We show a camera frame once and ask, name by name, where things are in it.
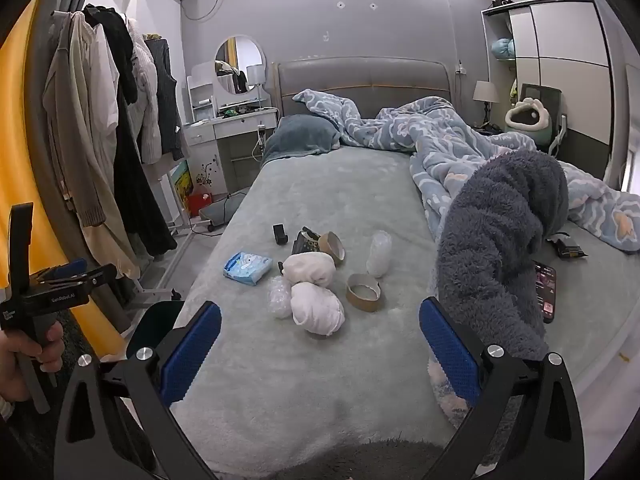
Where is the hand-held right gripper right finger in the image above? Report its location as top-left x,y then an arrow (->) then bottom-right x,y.
419,296 -> 586,480

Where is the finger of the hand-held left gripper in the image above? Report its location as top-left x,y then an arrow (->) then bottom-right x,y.
34,259 -> 89,282
50,265 -> 119,293

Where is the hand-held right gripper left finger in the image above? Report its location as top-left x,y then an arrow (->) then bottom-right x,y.
52,301 -> 223,480

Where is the dark teal trash bin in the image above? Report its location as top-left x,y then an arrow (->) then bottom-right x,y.
125,301 -> 187,362

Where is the cardboard tape roll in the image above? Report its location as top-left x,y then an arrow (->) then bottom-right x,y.
318,231 -> 347,267
346,273 -> 385,313

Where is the blue tissue packet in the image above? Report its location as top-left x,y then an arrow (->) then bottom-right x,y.
223,251 -> 274,287

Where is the clear plastic wrap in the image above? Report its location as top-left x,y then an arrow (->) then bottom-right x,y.
266,275 -> 294,320

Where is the clear plastic bottle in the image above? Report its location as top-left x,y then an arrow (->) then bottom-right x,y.
366,230 -> 393,279

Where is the white paper wad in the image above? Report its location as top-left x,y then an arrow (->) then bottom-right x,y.
281,252 -> 337,289
291,281 -> 346,336

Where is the dark patterned snack packet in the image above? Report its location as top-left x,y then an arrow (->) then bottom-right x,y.
291,227 -> 323,256

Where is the person's left hand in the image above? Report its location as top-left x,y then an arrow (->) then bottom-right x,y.
0,320 -> 66,404

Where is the long black dress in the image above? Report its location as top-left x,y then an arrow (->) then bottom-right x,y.
112,85 -> 179,257

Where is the white clothes rack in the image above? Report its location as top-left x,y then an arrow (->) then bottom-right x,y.
102,0 -> 223,306

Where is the black smartphone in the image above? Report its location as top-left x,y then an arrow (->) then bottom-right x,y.
532,260 -> 557,323

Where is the grey fleece garment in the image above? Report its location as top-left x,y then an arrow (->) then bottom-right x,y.
435,149 -> 571,361

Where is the yellow curtain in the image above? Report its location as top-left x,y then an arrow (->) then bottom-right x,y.
0,0 -> 127,348

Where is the red box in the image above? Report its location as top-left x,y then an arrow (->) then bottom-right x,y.
187,192 -> 214,219

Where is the yellow picture book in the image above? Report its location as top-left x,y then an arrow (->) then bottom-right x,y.
170,162 -> 195,202

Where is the grey floor appliance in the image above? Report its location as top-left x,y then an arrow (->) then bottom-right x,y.
197,190 -> 251,233

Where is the dark grey fleece clothing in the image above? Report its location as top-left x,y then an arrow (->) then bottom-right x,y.
270,439 -> 451,480

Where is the beige coat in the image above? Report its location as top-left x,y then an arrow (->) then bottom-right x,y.
42,11 -> 142,281

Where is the white knit sweater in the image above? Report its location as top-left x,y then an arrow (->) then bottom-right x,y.
126,17 -> 164,166

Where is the grey knit vest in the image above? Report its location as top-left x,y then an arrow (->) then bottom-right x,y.
145,37 -> 186,162

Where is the white dressing table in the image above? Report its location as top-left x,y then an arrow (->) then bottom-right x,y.
182,61 -> 279,196

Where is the blue patterned blanket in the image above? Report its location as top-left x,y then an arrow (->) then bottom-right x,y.
292,89 -> 640,253

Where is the black hanging garment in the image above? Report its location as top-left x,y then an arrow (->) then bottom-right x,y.
82,4 -> 139,106

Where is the white and green plush pet bed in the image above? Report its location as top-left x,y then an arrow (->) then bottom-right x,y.
504,98 -> 554,147

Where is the teal pillow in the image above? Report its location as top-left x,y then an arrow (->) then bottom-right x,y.
261,114 -> 342,163

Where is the round mirror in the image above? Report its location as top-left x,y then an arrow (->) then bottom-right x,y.
215,35 -> 266,96

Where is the white bedside lamp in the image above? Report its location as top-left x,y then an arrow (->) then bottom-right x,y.
472,80 -> 500,127

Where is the grey chair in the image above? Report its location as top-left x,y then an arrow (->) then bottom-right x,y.
520,83 -> 569,157

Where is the grey padded headboard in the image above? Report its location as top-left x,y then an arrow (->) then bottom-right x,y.
272,56 -> 453,118

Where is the white and grey wardrobe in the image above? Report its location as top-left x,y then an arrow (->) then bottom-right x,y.
481,0 -> 617,187

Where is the light blue plush toy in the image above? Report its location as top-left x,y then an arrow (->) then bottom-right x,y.
491,37 -> 516,62

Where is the black cable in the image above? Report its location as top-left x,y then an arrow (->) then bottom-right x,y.
206,187 -> 251,235

